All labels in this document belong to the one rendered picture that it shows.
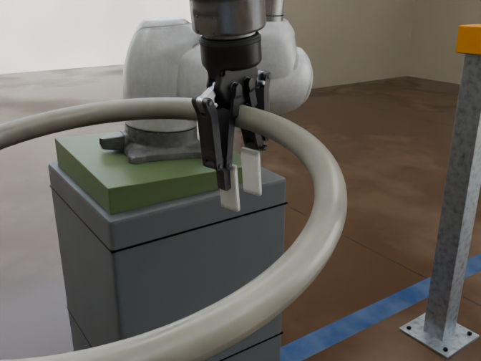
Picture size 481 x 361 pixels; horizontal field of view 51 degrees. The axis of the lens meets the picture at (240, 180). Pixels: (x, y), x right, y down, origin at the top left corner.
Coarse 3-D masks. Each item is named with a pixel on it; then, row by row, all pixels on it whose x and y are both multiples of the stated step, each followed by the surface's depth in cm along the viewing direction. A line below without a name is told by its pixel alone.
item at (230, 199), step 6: (234, 168) 67; (234, 174) 67; (234, 180) 68; (234, 186) 68; (222, 192) 70; (228, 192) 69; (234, 192) 68; (222, 198) 71; (228, 198) 70; (234, 198) 69; (222, 204) 71; (228, 204) 70; (234, 204) 69; (234, 210) 70
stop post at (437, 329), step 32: (480, 32) 145; (480, 64) 149; (480, 96) 151; (480, 128) 154; (480, 160) 160; (448, 192) 166; (448, 224) 168; (448, 256) 171; (448, 288) 174; (416, 320) 192; (448, 320) 179; (448, 352) 175
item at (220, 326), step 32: (0, 128) 64; (32, 128) 66; (64, 128) 69; (256, 128) 63; (288, 128) 58; (320, 160) 51; (320, 192) 46; (320, 224) 41; (288, 256) 37; (320, 256) 38; (256, 288) 35; (288, 288) 35; (192, 320) 32; (224, 320) 32; (256, 320) 34; (96, 352) 30; (128, 352) 30; (160, 352) 31; (192, 352) 31
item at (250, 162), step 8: (240, 152) 72; (248, 152) 71; (256, 152) 70; (248, 160) 71; (256, 160) 70; (248, 168) 72; (256, 168) 71; (248, 176) 73; (256, 176) 72; (248, 184) 73; (256, 184) 72; (248, 192) 74; (256, 192) 73
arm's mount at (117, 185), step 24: (72, 144) 110; (96, 144) 111; (72, 168) 106; (96, 168) 97; (120, 168) 98; (144, 168) 99; (168, 168) 100; (192, 168) 101; (240, 168) 104; (96, 192) 95; (120, 192) 90; (144, 192) 93; (168, 192) 96; (192, 192) 99
